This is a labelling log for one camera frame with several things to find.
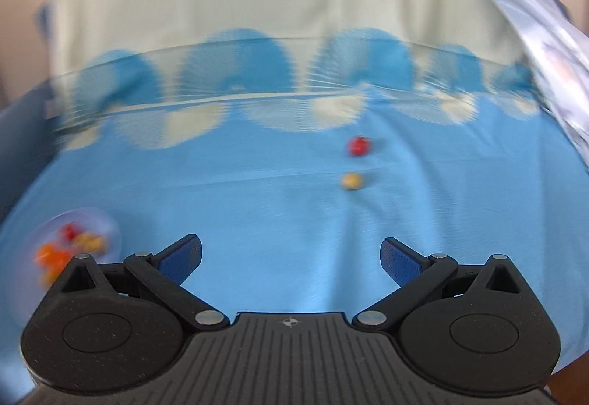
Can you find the small tan round fruit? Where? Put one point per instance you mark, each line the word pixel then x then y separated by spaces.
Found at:
pixel 352 180

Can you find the blue fan-print bed sheet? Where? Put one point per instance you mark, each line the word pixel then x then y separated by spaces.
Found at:
pixel 276 202

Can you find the small orange fruit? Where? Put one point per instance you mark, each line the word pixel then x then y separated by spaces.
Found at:
pixel 62 259

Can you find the crinkled plastic sheet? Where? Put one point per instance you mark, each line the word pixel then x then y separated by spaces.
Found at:
pixel 543 41

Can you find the light blue plate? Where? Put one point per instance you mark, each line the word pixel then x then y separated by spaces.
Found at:
pixel 27 239

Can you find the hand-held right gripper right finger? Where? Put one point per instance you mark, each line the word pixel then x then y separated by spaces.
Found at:
pixel 400 263

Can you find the large red tomato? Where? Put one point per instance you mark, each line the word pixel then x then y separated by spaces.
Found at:
pixel 69 230

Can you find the yellow oval fruit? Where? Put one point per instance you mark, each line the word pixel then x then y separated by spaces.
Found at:
pixel 90 242

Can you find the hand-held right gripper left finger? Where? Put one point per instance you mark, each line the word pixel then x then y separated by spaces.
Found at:
pixel 182 261

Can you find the small dark red fruit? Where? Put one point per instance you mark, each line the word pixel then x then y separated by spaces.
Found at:
pixel 358 146

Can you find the orange tangerine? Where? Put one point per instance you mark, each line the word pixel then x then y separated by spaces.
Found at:
pixel 47 254

